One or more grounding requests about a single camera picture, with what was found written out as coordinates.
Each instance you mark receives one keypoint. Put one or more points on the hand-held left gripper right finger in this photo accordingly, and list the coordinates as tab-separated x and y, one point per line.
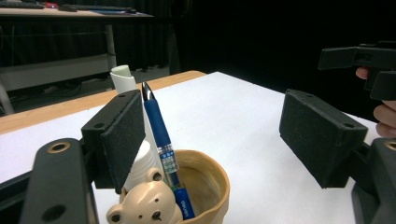
317	140

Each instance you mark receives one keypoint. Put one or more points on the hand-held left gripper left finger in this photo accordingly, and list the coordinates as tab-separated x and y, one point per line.
121	146

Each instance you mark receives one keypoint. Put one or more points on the blue pen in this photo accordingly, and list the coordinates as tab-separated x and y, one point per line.
157	124

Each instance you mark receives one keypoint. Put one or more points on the white tube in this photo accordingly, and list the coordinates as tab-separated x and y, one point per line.
123	82

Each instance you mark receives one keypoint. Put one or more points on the tan bear pen holder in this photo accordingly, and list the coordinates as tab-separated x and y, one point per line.
211	186

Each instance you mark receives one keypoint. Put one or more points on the white board sheet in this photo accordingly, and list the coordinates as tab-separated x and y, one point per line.
233	124

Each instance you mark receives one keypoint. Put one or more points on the black curtain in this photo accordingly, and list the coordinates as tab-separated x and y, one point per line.
249	37

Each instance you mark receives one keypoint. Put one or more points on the black keyboard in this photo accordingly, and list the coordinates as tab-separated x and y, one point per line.
18	4
93	7

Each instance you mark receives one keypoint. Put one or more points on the small red object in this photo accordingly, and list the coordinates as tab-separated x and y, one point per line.
50	5

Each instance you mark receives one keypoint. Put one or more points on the grey metal desk frame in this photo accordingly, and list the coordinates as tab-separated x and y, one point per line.
62	70

